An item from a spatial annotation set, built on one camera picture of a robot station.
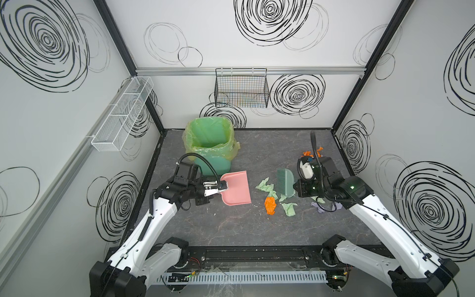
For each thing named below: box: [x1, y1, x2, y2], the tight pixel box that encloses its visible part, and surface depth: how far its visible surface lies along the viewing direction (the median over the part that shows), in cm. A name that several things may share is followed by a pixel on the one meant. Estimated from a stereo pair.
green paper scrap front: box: [279, 202, 299, 217], surface depth 88 cm
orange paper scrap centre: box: [264, 196, 277, 216], surface depth 88 cm
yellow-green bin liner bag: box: [181, 116, 241, 161], surface depth 91 cm
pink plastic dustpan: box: [220, 170, 252, 207], surface depth 82 cm
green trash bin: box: [182, 116, 241, 176], surface depth 91 cm
